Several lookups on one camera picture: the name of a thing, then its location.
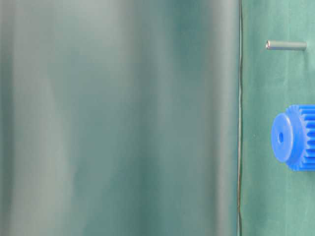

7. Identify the silver metal shaft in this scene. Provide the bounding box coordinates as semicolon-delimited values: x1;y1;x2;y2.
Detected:
265;40;307;51

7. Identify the blue plastic gear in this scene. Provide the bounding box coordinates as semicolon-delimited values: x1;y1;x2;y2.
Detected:
271;104;315;171

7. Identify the green table cloth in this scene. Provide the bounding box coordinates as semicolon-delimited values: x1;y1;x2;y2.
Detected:
0;0;315;236

